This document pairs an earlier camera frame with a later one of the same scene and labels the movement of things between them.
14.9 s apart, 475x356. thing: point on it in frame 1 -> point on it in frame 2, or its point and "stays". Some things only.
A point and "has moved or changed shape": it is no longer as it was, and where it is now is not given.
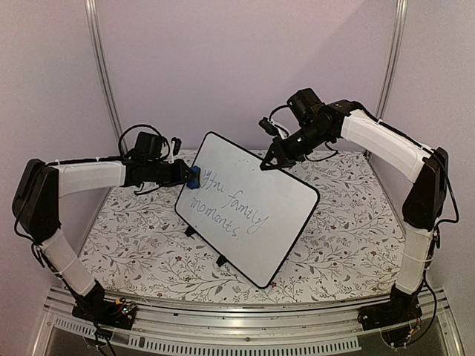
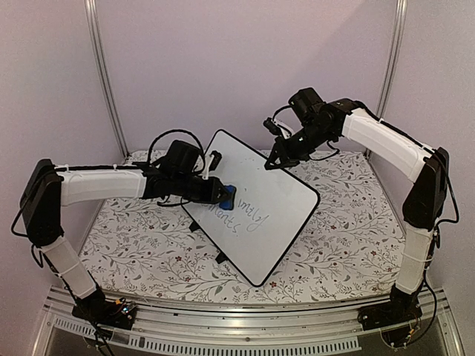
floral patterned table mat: [346, 248] stays
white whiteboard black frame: [251, 216] stays
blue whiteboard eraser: [194, 183] has moved or changed shape
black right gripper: [277, 151] stays
